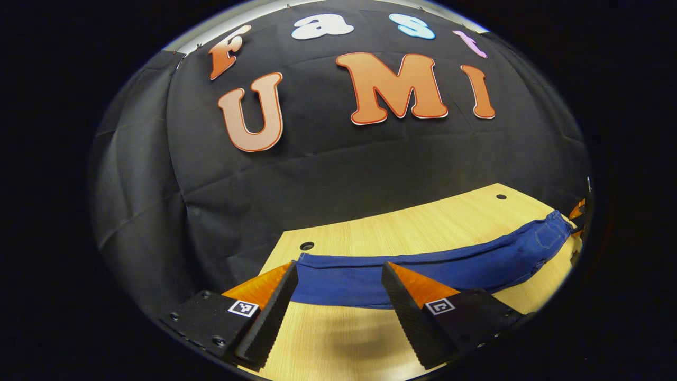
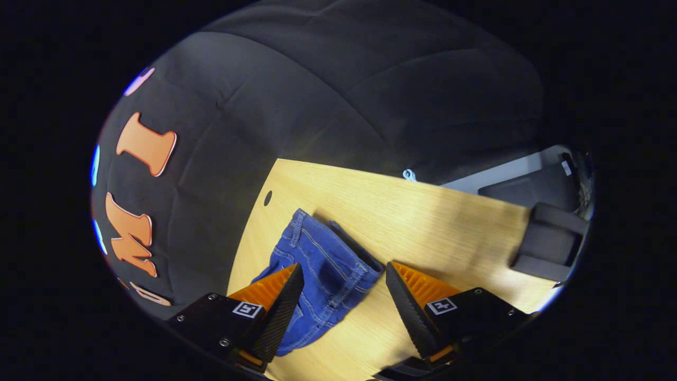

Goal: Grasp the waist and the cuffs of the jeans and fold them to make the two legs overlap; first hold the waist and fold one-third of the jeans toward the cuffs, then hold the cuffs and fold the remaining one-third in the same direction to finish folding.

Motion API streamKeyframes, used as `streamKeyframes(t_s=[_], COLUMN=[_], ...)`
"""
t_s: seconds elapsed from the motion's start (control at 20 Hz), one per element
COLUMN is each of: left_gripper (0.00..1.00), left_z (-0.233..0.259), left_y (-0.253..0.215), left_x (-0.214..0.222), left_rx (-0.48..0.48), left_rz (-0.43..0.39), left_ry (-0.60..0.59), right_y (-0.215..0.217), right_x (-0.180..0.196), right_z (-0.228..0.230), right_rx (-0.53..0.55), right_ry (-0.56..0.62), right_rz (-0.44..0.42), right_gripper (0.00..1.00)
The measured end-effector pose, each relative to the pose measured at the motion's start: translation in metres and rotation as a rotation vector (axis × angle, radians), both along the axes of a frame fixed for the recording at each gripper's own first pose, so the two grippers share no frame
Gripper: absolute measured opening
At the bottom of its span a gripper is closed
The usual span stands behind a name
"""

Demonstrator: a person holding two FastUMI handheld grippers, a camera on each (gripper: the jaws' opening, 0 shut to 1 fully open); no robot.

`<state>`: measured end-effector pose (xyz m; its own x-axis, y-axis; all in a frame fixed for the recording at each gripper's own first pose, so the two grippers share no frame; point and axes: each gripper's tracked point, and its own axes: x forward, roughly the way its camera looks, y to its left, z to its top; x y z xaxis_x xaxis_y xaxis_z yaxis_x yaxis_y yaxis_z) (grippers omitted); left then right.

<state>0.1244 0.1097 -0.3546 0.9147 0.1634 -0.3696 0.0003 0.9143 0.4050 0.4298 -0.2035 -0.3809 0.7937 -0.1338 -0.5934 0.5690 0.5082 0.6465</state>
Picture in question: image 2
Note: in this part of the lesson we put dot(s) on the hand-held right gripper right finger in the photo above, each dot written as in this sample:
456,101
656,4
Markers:
410,312

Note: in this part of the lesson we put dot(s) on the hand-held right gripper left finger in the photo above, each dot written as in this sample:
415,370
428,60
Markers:
283,312

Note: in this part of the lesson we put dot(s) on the blue denim jeans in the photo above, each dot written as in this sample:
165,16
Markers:
328,275

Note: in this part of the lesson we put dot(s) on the small white clip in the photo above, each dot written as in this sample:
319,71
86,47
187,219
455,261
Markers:
409,174

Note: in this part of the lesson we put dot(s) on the black chair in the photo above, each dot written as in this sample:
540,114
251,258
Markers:
550,243

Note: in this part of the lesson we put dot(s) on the grey furniture panel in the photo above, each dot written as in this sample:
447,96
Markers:
497,174

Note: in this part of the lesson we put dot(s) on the black backdrop cloth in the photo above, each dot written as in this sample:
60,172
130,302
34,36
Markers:
264,106

